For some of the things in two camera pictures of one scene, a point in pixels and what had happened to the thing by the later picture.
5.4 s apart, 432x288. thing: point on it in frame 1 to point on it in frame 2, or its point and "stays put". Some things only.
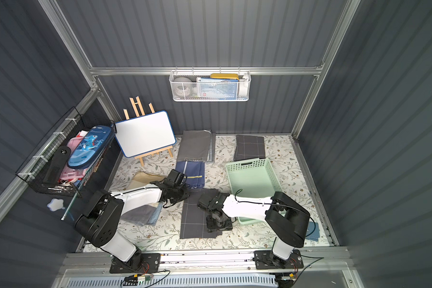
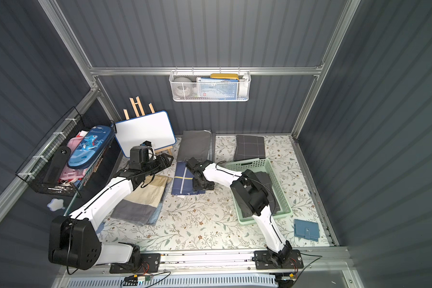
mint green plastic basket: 253,178 stays put
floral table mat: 216,192 stays put
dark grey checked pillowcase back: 247,147 stays put
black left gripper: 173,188 to 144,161
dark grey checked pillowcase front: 193,219 to 266,183
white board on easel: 144,134 stays put
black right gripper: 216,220 to 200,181
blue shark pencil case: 90,146 stays put
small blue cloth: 315,234 stays put
